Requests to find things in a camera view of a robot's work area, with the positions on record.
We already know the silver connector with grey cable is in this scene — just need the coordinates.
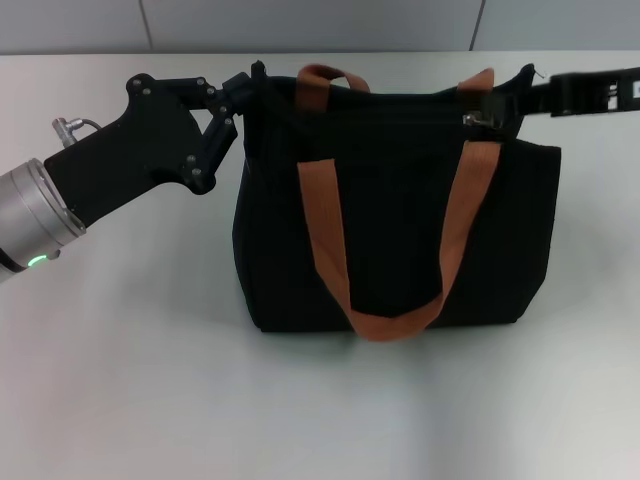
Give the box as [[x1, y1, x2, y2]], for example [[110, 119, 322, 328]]
[[51, 115, 105, 150]]

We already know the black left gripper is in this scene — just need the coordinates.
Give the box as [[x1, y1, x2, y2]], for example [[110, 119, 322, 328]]
[[42, 71, 257, 227]]

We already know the black bag with brown handles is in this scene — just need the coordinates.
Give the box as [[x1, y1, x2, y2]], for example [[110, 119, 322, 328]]
[[231, 59, 562, 344]]

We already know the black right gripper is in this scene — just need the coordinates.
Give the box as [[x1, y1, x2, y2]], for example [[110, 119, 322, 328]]
[[479, 66, 640, 144]]

